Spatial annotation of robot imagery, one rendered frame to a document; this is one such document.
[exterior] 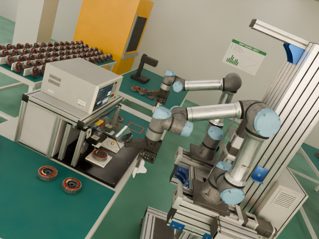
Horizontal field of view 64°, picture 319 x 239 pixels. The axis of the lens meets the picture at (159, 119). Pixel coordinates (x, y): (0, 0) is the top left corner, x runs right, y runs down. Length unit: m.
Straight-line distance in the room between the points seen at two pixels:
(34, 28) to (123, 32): 1.67
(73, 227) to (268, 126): 1.09
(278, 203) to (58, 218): 1.31
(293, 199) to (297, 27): 5.63
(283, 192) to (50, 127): 1.53
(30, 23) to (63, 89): 4.02
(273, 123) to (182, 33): 5.87
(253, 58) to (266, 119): 5.78
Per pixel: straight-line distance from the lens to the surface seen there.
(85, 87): 1.74
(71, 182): 1.72
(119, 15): 5.41
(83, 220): 1.56
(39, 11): 5.64
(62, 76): 1.81
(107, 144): 2.15
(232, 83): 1.85
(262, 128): 1.23
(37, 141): 1.91
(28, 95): 1.82
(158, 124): 1.15
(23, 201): 1.60
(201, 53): 6.92
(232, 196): 1.40
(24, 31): 5.87
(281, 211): 1.92
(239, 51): 6.92
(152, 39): 7.12
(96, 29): 5.60
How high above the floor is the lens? 1.89
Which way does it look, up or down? 22 degrees down
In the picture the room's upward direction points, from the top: 23 degrees clockwise
